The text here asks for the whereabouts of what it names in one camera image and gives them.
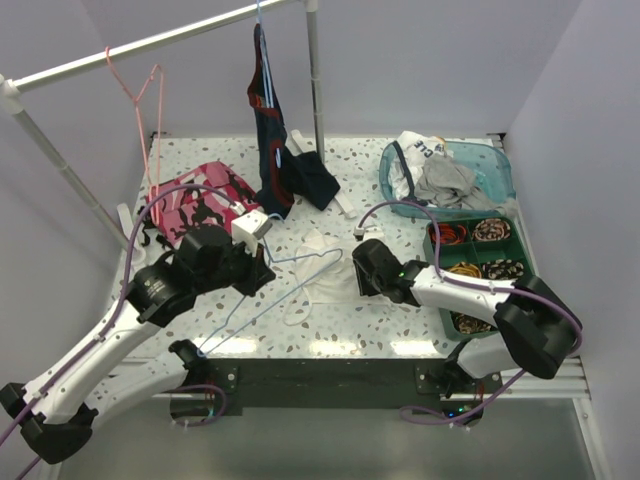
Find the beige black rolled belt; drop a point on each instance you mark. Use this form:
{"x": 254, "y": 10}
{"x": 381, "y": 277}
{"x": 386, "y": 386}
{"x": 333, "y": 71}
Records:
{"x": 503, "y": 269}

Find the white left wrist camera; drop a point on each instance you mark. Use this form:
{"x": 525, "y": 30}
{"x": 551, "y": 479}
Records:
{"x": 249, "y": 229}

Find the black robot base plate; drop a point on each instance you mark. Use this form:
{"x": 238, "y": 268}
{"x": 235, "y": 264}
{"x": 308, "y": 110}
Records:
{"x": 238, "y": 384}

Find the orange black rolled belt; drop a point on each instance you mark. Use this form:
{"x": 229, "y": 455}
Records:
{"x": 449, "y": 234}

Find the green compartment tray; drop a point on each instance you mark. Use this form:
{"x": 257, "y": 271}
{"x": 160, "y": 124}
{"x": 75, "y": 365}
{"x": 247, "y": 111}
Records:
{"x": 474, "y": 252}

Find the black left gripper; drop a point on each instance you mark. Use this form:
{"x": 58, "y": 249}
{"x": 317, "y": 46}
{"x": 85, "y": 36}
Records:
{"x": 254, "y": 264}

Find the blue hanger with navy top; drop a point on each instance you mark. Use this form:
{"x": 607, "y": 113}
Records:
{"x": 268, "y": 87}

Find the navy maroon tank top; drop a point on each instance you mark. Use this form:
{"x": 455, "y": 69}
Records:
{"x": 271, "y": 138}

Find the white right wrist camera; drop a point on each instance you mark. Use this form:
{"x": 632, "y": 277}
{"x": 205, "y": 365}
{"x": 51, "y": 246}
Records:
{"x": 363, "y": 233}

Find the light blue wire hanger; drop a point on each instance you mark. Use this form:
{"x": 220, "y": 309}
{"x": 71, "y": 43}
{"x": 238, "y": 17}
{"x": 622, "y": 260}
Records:
{"x": 254, "y": 327}

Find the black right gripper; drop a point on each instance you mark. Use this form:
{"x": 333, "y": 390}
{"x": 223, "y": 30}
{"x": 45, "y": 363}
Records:
{"x": 365, "y": 290}

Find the dark navy folded garment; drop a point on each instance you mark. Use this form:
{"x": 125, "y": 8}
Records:
{"x": 306, "y": 175}

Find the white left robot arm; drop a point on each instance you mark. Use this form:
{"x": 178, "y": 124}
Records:
{"x": 58, "y": 411}

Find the silver clothes rack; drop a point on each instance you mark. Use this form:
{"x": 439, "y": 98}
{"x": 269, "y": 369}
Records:
{"x": 11, "y": 91}

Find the yellow black rolled belt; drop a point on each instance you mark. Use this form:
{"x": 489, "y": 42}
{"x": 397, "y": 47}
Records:
{"x": 466, "y": 269}

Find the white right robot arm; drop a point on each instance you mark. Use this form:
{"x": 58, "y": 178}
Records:
{"x": 536, "y": 331}

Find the pink black rolled belt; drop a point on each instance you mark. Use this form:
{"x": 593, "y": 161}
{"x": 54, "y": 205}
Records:
{"x": 491, "y": 229}

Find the pink camouflage garment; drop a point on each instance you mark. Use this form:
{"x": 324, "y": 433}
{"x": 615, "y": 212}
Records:
{"x": 191, "y": 207}

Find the brown patterned rolled belt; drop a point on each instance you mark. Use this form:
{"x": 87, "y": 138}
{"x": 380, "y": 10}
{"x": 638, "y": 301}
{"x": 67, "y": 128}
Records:
{"x": 469, "y": 325}

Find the grey crumpled garment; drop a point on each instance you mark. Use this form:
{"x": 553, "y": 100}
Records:
{"x": 446, "y": 184}

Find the white printed shirt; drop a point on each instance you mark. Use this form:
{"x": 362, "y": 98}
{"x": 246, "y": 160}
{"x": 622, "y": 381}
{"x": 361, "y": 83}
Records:
{"x": 416, "y": 149}

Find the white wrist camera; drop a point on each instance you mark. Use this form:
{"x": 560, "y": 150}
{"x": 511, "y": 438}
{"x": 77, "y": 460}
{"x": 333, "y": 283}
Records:
{"x": 363, "y": 233}
{"x": 249, "y": 229}

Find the teal plastic laundry basket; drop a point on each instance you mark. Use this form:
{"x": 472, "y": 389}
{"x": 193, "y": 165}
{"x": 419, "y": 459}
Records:
{"x": 493, "y": 176}

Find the white tank top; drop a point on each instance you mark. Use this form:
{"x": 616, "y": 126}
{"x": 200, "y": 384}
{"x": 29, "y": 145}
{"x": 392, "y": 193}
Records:
{"x": 320, "y": 285}

